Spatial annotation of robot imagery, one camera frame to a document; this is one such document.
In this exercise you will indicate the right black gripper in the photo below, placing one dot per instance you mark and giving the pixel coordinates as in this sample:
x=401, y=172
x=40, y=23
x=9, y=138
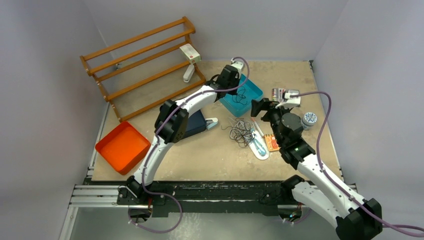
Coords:
x=266, y=105

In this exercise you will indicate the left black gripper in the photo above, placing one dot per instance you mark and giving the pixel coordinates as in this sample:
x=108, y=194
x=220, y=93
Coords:
x=236, y=80

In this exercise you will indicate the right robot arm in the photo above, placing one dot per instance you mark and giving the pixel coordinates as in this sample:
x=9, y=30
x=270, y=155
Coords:
x=327, y=195

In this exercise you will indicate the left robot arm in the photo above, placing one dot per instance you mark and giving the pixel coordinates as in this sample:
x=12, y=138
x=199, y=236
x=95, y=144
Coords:
x=171, y=124

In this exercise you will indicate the marker pen set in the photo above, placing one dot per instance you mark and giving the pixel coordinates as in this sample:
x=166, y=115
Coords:
x=280, y=94

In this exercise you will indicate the orange white pen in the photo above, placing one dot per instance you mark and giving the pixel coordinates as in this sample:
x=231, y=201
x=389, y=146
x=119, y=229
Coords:
x=257, y=127

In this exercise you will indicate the teal square tray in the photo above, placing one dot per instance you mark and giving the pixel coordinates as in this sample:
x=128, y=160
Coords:
x=240, y=104

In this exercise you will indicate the orange small notebook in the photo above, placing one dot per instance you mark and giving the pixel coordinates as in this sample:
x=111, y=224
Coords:
x=271, y=142

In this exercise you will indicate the toothbrush blister pack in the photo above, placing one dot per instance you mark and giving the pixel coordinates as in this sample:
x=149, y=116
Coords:
x=258, y=146

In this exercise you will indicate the blue white tape roll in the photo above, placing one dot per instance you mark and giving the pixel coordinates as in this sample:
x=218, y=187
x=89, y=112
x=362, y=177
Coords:
x=308, y=120

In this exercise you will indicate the white cardboard box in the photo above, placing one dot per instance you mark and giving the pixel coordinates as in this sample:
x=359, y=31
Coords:
x=191, y=54

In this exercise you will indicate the white blue small device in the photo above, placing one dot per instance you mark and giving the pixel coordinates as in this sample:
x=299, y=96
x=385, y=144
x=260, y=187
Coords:
x=211, y=122

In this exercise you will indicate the dark blue square tray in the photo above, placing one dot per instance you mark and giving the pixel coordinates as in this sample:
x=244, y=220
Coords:
x=196, y=124

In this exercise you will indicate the wooden shelf rack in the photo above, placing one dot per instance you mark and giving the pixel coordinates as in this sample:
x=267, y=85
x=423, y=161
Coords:
x=142, y=72

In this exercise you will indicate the orange square tray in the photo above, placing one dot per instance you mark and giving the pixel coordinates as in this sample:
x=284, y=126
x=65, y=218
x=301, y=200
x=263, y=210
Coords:
x=123, y=147

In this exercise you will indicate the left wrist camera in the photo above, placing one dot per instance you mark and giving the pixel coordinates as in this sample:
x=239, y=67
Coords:
x=238, y=64

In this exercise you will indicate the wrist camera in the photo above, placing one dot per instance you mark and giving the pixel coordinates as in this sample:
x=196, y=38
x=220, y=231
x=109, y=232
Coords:
x=290, y=97
x=238, y=64

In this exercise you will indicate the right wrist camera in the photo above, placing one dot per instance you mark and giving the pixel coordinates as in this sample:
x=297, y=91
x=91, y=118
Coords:
x=290, y=97

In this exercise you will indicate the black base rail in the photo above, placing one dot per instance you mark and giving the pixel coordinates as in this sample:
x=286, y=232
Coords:
x=269, y=198

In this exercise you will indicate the aluminium frame rails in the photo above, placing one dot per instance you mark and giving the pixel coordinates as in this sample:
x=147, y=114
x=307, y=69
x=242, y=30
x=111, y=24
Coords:
x=91, y=196

